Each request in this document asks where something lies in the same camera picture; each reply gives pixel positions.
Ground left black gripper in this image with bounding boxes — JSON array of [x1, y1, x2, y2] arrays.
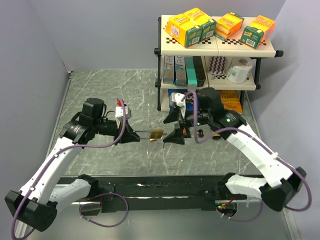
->
[[93, 117, 140, 145]]

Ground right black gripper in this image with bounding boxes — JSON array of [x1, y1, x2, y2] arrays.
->
[[163, 106, 212, 145]]

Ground large brass padlock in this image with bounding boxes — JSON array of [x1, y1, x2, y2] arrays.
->
[[134, 129, 167, 142]]

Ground black keys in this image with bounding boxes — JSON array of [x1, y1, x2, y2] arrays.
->
[[197, 129, 204, 138]]

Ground yellow padlock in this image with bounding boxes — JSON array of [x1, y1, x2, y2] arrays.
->
[[212, 134, 221, 140]]

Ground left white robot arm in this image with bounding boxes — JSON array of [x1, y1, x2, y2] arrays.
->
[[5, 97, 132, 232]]

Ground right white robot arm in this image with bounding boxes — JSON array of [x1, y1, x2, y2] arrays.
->
[[163, 87, 307, 212]]

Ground blue Doritos bag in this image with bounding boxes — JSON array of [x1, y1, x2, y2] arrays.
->
[[167, 89, 194, 112]]

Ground teal box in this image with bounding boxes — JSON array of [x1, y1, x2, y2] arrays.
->
[[184, 56, 198, 92]]

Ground black green box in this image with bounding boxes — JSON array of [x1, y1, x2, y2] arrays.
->
[[192, 56, 207, 87]]

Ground yellow honey dijon bag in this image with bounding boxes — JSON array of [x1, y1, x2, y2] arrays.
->
[[218, 90, 243, 115]]

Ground purple zigzag sponge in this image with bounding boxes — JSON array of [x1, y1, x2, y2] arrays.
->
[[208, 56, 228, 76]]

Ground toilet paper roll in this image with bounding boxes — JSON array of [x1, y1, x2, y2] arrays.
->
[[226, 57, 253, 84]]

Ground beige three tier shelf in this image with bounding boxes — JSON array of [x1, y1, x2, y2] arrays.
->
[[154, 15, 284, 112]]

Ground yellow sponge box left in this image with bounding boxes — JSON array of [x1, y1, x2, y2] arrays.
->
[[165, 13, 203, 48]]

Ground yellow sponge box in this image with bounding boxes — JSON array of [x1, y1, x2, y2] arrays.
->
[[165, 13, 203, 48], [184, 7, 217, 42]]

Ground orange sponge pack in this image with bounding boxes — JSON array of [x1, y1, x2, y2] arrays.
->
[[214, 12, 245, 40]]

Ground orange green sponge box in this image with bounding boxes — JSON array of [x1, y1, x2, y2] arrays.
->
[[240, 15, 276, 49]]

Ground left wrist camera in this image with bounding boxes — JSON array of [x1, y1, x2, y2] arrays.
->
[[115, 99, 132, 128]]

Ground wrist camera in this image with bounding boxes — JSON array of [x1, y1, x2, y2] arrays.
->
[[115, 99, 132, 128], [169, 92, 187, 117]]

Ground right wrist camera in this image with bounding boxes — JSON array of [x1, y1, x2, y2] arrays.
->
[[169, 92, 187, 117]]

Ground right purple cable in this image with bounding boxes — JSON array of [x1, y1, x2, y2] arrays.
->
[[183, 91, 313, 222]]

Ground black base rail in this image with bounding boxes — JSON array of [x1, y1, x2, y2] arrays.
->
[[59, 174, 251, 214]]

